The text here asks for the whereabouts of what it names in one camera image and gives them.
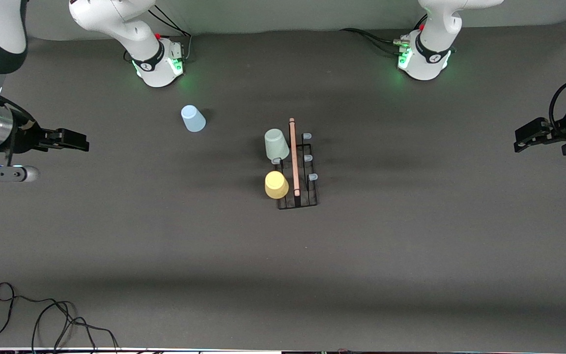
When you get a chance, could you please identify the black left arm base cables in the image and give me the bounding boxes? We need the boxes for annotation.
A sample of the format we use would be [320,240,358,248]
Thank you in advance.
[339,14,412,57]

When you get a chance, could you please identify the black right arm wrist cable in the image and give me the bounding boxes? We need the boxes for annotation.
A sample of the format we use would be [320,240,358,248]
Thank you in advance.
[0,81,36,124]

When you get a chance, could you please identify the loose black cable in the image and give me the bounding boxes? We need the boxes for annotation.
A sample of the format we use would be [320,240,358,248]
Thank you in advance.
[0,282,119,353]

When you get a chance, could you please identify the dark grey table mat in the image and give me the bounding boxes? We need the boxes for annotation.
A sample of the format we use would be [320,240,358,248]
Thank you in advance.
[0,20,566,353]

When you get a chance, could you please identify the black wire cup holder rack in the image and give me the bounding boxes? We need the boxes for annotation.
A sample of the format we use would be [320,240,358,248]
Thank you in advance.
[269,118,319,211]

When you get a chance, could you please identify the light blue plastic cup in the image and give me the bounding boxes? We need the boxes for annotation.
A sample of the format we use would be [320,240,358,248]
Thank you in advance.
[180,105,206,133]

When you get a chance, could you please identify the black arm base cables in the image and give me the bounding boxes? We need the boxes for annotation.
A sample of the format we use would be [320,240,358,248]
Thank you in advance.
[124,4,193,64]
[339,14,412,57]

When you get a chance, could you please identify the yellow plastic cup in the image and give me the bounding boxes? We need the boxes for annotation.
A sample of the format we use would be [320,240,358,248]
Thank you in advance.
[264,170,290,200]

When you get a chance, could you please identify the black right arm base cables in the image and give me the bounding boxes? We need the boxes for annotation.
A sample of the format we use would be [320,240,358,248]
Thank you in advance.
[124,4,193,64]

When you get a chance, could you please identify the pale green plastic cup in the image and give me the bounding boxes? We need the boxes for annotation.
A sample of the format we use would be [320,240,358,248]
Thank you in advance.
[264,128,290,162]

